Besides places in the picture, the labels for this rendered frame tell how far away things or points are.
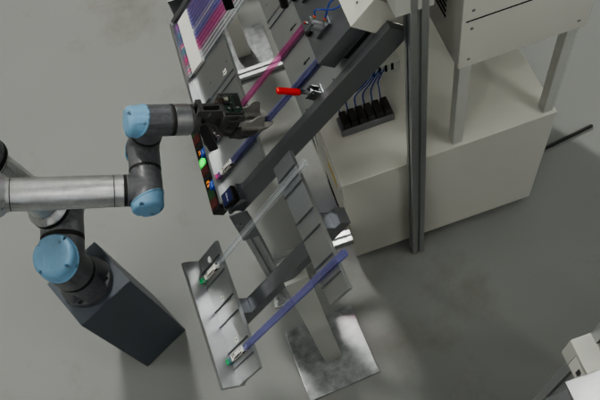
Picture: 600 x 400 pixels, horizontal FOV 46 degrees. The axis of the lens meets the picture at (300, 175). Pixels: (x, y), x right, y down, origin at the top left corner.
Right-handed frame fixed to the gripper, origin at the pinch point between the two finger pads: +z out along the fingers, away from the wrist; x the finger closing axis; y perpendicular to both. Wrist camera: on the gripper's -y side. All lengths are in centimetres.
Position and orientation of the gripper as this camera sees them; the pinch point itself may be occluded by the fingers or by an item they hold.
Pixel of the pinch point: (266, 120)
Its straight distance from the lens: 176.1
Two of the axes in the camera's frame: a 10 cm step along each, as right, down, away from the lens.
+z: 9.0, -0.7, 4.3
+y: 3.3, -5.5, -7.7
